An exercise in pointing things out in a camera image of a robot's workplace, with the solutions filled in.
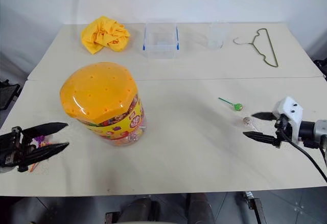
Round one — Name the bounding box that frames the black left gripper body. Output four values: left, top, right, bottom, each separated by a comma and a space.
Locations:
0, 126, 39, 169

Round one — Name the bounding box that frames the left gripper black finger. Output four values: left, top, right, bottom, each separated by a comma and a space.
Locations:
21, 122, 69, 140
17, 142, 70, 172

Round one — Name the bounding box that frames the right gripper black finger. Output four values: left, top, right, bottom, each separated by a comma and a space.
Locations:
251, 111, 277, 122
242, 131, 282, 148

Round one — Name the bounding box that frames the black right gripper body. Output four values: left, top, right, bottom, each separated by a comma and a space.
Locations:
274, 113, 295, 143

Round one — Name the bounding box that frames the lollipop jar with yellow lid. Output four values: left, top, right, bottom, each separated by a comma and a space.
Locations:
59, 61, 147, 147

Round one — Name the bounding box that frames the purple lollipop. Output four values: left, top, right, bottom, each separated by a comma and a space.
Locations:
32, 135, 47, 148

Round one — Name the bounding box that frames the beige lollipop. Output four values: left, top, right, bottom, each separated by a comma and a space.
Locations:
242, 116, 259, 131

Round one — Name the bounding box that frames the orange lollipop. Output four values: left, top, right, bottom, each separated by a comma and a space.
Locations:
28, 142, 53, 174

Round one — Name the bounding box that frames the green lollipop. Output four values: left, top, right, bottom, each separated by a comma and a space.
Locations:
218, 96, 244, 112

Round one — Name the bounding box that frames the metal table leg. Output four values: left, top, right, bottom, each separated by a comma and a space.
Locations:
243, 190, 267, 224

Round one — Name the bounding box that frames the black bulky object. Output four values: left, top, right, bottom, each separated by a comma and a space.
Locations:
313, 58, 327, 80

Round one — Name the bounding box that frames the clear plastic cup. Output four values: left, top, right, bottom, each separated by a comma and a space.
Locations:
207, 21, 230, 51

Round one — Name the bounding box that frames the grey dark rounded shape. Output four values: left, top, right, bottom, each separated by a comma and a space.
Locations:
104, 197, 162, 224

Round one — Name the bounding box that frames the crumpled yellow cloth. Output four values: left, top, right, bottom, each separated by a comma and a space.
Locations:
81, 15, 131, 55

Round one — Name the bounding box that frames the clear box with blue clips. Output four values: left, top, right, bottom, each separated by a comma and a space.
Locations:
142, 20, 180, 59

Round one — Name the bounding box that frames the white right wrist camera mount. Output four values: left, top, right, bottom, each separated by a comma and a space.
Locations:
271, 96, 304, 142

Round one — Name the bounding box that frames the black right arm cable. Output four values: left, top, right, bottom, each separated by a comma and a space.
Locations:
279, 121, 327, 183

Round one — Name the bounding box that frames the black mesh frame object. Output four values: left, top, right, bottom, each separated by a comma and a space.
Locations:
0, 79, 21, 111

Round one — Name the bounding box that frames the green wire clothes hanger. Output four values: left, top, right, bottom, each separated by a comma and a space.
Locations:
232, 28, 279, 68

